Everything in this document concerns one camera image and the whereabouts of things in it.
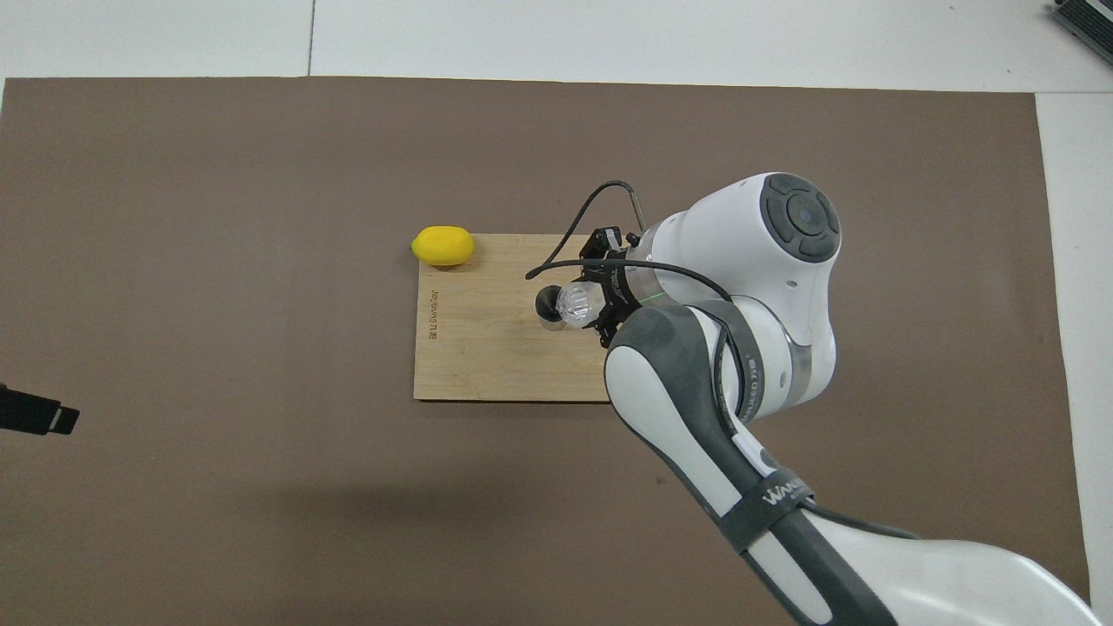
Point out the grey ribbed device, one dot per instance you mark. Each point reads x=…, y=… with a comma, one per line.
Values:
x=1087, y=22

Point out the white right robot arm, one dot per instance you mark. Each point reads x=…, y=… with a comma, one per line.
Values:
x=765, y=261

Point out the yellow lemon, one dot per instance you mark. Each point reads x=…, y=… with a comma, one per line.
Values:
x=443, y=245

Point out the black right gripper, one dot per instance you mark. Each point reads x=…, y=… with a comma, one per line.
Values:
x=619, y=283

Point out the small clear glass cup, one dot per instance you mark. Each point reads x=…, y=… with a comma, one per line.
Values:
x=576, y=303

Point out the steel double jigger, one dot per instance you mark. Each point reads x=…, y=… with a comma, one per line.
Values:
x=546, y=309

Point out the large brown table mat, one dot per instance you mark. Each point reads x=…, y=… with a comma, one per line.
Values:
x=217, y=217

